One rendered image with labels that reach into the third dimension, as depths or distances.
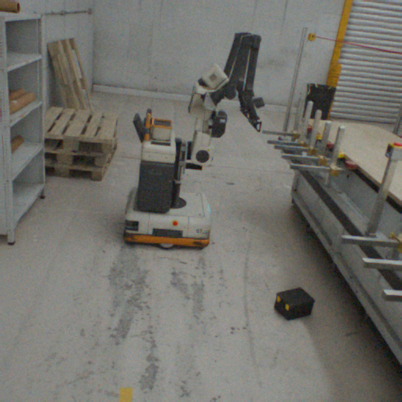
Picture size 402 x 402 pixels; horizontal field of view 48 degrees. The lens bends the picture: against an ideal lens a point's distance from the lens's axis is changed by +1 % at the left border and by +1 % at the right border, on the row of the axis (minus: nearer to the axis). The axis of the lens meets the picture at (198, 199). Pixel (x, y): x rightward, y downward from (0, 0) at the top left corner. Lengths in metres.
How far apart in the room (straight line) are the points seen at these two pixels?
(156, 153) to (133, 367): 1.49
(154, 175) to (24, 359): 1.50
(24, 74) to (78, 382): 2.55
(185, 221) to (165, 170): 0.43
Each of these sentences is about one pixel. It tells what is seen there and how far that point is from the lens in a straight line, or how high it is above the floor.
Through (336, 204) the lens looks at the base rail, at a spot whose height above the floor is 0.70.
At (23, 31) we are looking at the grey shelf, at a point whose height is 1.41.
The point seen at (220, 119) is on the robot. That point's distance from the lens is 3.32.
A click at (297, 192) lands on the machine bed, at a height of 0.17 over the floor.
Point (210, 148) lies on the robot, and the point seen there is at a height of 0.79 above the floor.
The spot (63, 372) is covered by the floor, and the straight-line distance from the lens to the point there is 2.48.
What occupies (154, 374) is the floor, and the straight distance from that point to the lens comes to 2.47.
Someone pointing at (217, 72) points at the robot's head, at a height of 1.35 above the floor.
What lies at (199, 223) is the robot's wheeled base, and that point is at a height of 0.26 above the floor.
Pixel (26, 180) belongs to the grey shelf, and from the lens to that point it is 4.30.
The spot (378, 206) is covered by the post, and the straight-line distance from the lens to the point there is 2.58.
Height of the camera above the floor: 1.72
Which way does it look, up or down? 23 degrees down
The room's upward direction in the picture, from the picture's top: 8 degrees clockwise
